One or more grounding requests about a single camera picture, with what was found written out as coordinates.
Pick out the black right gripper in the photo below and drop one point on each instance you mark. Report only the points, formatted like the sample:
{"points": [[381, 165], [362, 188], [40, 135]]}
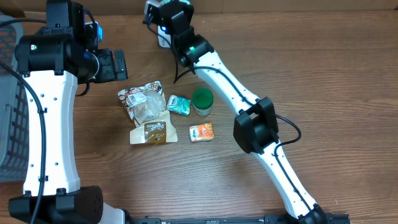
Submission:
{"points": [[189, 9]]}

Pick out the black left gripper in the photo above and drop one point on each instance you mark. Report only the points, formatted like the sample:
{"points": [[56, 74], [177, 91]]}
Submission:
{"points": [[112, 73]]}

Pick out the small teal tissue packet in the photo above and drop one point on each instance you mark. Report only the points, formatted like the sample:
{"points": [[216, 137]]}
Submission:
{"points": [[179, 105]]}

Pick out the green lid white jar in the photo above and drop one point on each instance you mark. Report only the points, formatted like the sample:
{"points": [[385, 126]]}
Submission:
{"points": [[203, 101]]}

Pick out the orange tissue packet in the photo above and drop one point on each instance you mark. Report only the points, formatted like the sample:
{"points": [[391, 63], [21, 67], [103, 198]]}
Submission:
{"points": [[201, 132]]}

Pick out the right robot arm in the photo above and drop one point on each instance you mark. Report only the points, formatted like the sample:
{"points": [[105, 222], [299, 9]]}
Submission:
{"points": [[255, 125]]}

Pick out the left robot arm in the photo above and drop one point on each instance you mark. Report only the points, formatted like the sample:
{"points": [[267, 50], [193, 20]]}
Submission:
{"points": [[50, 65]]}

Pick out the white barcode scanner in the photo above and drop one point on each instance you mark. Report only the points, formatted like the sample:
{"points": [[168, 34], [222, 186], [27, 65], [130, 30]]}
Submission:
{"points": [[164, 37]]}

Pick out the grey plastic mesh basket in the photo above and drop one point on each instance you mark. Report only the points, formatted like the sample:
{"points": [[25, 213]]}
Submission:
{"points": [[14, 111]]}

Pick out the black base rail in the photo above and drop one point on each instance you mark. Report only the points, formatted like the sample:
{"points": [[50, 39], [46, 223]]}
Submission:
{"points": [[267, 219]]}

